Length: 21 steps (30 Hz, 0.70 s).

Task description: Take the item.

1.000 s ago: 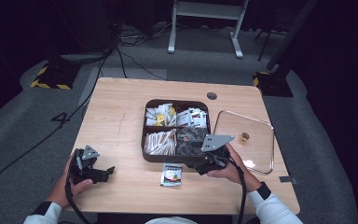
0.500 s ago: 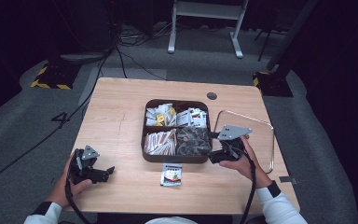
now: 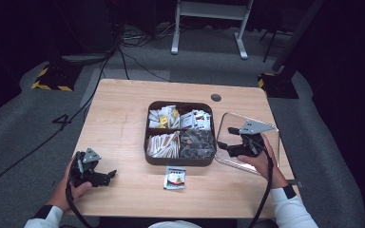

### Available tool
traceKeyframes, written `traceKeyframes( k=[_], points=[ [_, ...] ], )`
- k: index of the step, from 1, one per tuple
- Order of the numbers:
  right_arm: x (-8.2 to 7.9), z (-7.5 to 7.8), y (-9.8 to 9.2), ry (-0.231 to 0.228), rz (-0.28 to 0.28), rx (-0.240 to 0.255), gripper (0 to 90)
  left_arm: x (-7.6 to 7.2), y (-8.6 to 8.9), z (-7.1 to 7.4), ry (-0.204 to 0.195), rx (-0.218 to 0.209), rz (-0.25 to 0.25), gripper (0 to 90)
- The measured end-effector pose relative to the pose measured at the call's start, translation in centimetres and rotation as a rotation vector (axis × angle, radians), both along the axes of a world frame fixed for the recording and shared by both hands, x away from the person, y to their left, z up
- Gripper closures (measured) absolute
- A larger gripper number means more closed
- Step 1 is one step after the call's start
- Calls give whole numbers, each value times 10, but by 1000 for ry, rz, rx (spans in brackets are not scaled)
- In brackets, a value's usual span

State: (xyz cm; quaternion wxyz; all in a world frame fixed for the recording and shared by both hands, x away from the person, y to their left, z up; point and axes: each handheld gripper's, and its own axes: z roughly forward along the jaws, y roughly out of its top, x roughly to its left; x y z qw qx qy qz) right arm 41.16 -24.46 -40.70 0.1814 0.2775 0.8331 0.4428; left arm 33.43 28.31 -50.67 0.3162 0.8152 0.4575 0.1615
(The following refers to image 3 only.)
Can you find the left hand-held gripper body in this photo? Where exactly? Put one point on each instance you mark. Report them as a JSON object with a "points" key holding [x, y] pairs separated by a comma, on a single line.
{"points": [[85, 172]]}

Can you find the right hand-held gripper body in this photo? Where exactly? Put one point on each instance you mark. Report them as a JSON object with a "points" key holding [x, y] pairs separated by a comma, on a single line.
{"points": [[250, 147]]}

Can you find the clear plastic box lid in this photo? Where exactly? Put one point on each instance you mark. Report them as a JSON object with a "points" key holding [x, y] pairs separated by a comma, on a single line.
{"points": [[226, 122]]}

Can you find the pile of white red packets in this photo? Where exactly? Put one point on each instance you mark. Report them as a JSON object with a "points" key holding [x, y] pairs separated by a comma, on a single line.
{"points": [[196, 120]]}

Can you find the brown square compartment box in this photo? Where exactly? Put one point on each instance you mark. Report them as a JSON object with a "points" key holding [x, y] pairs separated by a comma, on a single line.
{"points": [[179, 162]]}

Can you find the white square sachet colourful print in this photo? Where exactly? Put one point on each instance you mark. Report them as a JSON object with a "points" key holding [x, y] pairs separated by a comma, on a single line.
{"points": [[175, 178]]}

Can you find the person's right hand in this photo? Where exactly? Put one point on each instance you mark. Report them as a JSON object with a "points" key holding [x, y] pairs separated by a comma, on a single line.
{"points": [[266, 167]]}

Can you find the person's left hand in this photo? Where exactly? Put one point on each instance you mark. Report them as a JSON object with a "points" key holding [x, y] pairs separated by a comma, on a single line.
{"points": [[61, 194]]}

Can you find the pile of dark packets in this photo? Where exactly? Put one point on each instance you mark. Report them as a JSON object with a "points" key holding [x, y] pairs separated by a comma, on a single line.
{"points": [[198, 144]]}

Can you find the round grey table grommet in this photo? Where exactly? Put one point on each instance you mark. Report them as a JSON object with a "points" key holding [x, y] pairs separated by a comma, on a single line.
{"points": [[215, 97]]}

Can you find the pile of white brown stick sachets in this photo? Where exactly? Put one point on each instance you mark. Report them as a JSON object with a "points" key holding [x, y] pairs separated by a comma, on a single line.
{"points": [[163, 145]]}

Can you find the black stand yellow striped base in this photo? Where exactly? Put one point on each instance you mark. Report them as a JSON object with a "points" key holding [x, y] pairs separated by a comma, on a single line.
{"points": [[55, 79], [280, 85]]}

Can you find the pile of white yellow packets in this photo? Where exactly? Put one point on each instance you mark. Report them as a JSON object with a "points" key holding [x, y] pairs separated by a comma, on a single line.
{"points": [[164, 117]]}

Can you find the person's white shirt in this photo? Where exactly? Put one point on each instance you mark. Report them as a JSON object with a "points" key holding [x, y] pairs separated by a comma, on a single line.
{"points": [[174, 225]]}

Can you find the dark tripod legs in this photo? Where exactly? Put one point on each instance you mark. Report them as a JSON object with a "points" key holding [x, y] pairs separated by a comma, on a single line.
{"points": [[271, 41]]}

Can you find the grey table edge bracket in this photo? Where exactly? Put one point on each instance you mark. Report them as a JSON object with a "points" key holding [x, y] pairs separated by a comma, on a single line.
{"points": [[296, 182]]}

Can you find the white metal stand frame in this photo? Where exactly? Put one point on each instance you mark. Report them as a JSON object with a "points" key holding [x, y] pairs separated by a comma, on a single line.
{"points": [[212, 9]]}

